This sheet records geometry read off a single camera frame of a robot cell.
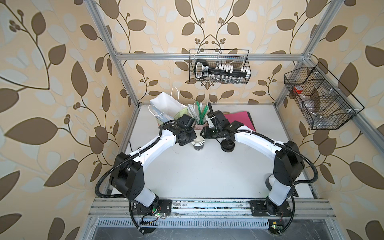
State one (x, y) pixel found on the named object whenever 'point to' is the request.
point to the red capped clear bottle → (298, 89)
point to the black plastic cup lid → (227, 145)
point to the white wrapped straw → (192, 109)
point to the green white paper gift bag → (164, 107)
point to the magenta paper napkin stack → (243, 117)
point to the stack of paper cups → (198, 142)
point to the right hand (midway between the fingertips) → (203, 134)
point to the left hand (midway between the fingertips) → (195, 136)
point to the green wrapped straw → (201, 114)
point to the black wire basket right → (325, 103)
